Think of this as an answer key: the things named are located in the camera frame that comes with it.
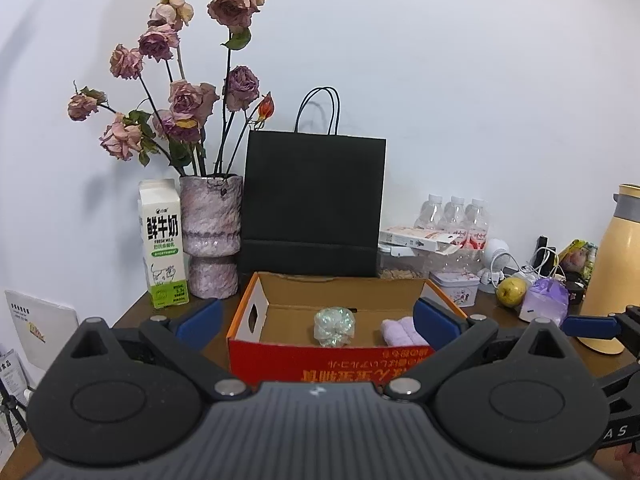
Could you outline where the white and green milk carton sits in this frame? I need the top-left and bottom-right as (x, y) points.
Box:
(137, 179), (190, 310)

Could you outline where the lilac rolled towel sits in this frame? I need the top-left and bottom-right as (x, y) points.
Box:
(380, 315), (431, 348)

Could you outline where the white cable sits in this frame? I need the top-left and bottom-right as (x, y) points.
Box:
(514, 247), (567, 282)

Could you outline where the black charger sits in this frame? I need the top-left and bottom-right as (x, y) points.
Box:
(530, 234), (557, 272)

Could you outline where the clear water bottle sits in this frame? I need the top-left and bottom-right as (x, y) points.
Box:
(462, 198), (491, 251)
(414, 193), (446, 232)
(442, 196), (469, 234)

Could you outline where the iridescent crinkled ornament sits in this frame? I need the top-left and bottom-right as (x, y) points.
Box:
(313, 305), (357, 349)

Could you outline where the yellow-green pear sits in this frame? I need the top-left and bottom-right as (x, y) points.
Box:
(496, 277), (530, 308)

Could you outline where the bunch of dried roses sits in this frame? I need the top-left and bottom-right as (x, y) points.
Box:
(67, 0), (277, 179)

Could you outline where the printed paper sheet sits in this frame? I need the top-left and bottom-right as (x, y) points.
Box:
(0, 344), (32, 443)

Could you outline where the mottled purple vase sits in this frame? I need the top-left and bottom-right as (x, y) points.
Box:
(178, 173), (245, 300)

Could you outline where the colourful snack packet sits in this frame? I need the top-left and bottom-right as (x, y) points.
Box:
(557, 238), (599, 282)

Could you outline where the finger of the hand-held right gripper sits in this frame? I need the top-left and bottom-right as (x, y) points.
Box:
(562, 305), (640, 353)

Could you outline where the white round desk gadget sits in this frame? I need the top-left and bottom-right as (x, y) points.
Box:
(477, 236), (512, 295)

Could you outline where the yellow thermos jug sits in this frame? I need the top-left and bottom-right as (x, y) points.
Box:
(577, 183), (640, 359)

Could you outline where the purple tissue pack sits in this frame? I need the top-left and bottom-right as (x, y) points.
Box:
(519, 277), (570, 324)

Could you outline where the floral metal tin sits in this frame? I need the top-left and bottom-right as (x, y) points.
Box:
(429, 270), (481, 309)

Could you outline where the clear plastic food container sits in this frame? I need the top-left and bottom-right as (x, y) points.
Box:
(376, 244), (484, 281)

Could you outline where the white and pink flat box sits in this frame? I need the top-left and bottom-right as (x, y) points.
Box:
(378, 225), (464, 255)

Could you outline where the red cardboard box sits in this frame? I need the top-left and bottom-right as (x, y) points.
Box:
(226, 271), (469, 389)

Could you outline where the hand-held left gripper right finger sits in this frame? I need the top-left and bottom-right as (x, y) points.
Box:
(382, 296), (569, 404)

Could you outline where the black paper bag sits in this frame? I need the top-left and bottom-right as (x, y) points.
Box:
(236, 86), (388, 279)

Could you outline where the white cardboard box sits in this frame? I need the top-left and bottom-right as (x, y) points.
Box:
(4, 288), (80, 387)

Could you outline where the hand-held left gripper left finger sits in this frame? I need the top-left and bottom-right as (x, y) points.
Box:
(72, 297), (252, 404)

